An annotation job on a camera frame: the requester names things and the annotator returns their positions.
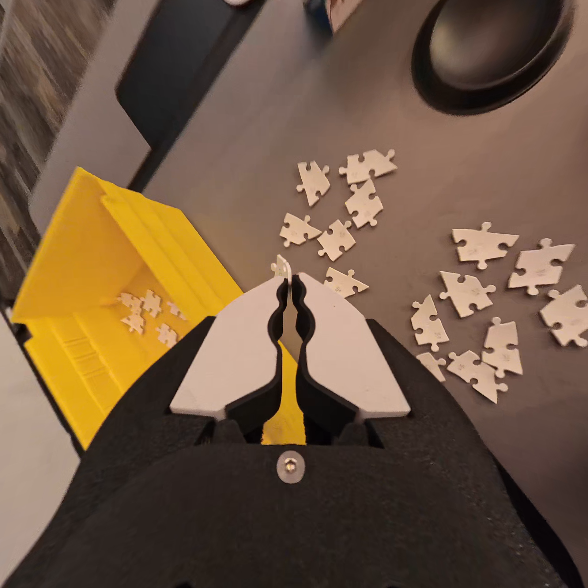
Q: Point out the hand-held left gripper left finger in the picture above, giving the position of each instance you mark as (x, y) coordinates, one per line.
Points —
(229, 358)

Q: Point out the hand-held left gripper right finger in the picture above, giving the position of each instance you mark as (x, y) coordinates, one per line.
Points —
(353, 363)

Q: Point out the heap of white puzzle pieces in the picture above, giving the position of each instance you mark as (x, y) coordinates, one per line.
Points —
(138, 317)

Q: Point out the single white jigsaw piece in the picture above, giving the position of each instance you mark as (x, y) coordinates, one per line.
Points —
(281, 266)

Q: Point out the spread of white jigsaw pieces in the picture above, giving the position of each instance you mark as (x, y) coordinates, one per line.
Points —
(468, 289)

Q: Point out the yellow plastic bin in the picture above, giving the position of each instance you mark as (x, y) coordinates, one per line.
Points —
(82, 239)

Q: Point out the black ball stand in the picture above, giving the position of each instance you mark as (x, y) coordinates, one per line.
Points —
(491, 46)

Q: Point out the colourful puzzle box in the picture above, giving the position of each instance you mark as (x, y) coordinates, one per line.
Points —
(340, 11)

